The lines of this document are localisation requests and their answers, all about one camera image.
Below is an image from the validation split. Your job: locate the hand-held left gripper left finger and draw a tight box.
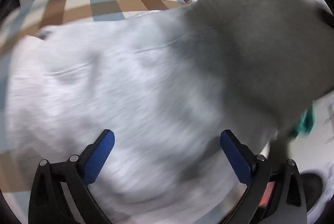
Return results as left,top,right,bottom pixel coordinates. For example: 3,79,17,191
28,129,116,224

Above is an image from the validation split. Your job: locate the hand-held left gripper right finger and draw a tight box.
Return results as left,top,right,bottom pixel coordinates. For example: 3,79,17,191
220,129,308,224

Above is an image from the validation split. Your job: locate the teal garment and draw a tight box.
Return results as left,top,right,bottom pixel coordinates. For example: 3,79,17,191
290,107,316,137

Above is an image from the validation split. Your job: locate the light grey hoodie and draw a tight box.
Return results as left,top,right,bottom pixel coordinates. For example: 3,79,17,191
5,0,334,224

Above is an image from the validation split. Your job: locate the checkered brown blue blanket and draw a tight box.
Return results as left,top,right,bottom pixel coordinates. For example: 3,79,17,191
0,0,188,214

